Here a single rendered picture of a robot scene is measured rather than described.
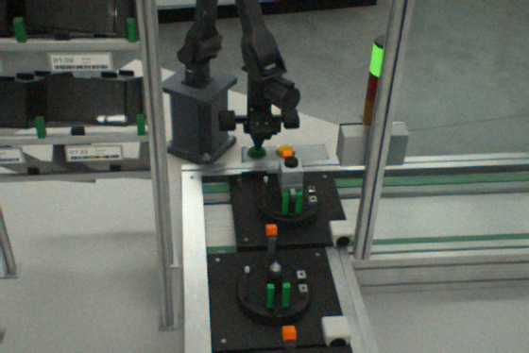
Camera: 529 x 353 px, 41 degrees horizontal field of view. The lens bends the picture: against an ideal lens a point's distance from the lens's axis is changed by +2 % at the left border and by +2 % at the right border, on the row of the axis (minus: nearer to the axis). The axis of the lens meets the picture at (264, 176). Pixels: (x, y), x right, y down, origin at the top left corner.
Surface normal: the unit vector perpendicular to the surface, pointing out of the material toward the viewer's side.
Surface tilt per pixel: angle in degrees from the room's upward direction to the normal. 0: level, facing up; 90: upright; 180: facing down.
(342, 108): 0
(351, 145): 90
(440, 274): 90
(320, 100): 0
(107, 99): 65
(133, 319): 0
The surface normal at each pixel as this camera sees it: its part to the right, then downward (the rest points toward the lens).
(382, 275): 0.11, 0.60
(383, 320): 0.04, -0.80
